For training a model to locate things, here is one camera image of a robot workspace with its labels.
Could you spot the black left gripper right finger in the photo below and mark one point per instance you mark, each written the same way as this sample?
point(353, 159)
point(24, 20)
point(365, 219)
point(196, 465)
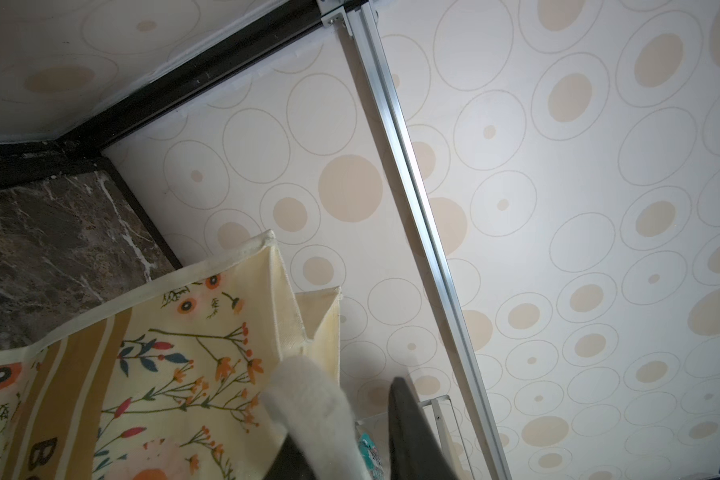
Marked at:
point(414, 452)

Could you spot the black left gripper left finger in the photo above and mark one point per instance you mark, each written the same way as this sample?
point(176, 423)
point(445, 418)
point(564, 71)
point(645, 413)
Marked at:
point(290, 464)

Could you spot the floral canvas grocery bag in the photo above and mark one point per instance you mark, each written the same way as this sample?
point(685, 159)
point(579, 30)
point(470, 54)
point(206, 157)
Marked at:
point(200, 374)

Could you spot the teal red candy bag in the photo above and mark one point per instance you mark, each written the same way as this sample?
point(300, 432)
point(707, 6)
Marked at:
point(371, 457)

